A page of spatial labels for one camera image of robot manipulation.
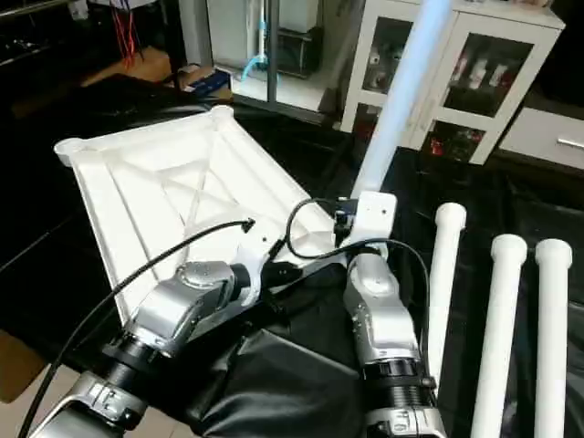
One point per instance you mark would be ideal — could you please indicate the white plastic table leg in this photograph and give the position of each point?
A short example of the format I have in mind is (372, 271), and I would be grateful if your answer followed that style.
(447, 274)
(502, 328)
(553, 338)
(401, 91)

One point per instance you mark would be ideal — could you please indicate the white plastic table top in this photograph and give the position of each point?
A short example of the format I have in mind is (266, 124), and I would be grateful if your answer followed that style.
(155, 192)

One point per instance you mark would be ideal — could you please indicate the grey metal pole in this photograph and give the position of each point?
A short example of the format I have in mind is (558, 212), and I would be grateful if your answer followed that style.
(272, 50)

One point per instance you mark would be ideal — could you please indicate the light blue mop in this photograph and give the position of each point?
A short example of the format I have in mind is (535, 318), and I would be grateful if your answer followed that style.
(255, 50)

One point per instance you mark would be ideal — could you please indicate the brown cardboard box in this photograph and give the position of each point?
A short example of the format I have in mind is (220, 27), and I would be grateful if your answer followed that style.
(205, 80)

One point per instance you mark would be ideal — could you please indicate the white glass door cabinet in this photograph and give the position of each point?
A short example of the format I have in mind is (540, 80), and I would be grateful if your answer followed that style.
(484, 64)

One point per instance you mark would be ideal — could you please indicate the white appliance cabinet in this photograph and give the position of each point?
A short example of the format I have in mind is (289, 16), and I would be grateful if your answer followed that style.
(242, 27)

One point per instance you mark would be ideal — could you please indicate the white drawer unit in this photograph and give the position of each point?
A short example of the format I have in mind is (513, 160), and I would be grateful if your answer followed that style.
(547, 137)

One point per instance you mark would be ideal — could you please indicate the black work mat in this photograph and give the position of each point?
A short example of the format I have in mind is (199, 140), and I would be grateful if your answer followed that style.
(55, 274)

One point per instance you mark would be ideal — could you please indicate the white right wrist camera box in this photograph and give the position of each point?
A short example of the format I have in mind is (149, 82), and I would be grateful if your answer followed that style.
(374, 219)

